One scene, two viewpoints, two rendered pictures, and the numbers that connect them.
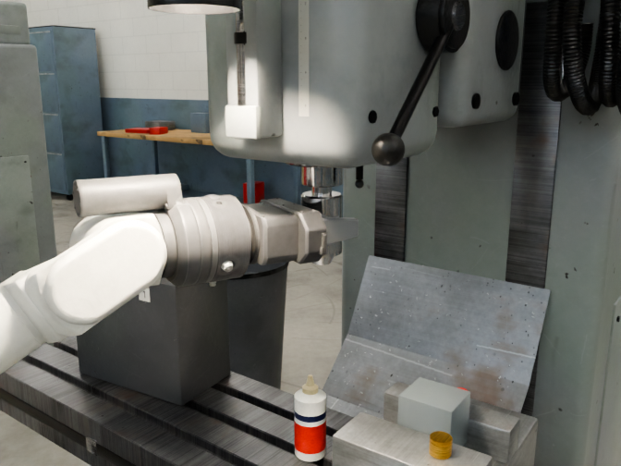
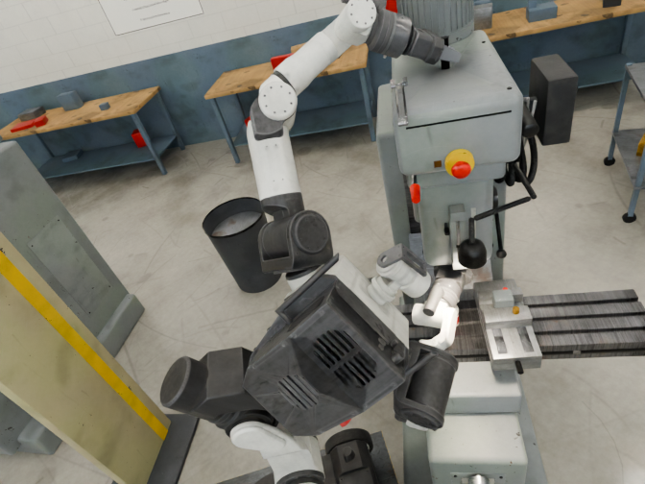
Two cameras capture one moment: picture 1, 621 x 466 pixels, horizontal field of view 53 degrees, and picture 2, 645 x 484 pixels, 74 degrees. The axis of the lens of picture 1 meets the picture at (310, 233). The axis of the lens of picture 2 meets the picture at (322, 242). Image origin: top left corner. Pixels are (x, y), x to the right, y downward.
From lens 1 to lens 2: 1.13 m
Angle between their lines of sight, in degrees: 30
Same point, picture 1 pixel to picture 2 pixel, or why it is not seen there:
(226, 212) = (454, 287)
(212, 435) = (418, 334)
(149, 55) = not seen: outside the picture
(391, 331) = not seen: hidden behind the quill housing
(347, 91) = (489, 245)
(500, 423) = (517, 292)
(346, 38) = (489, 233)
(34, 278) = (443, 342)
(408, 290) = not seen: hidden behind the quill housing
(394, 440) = (501, 314)
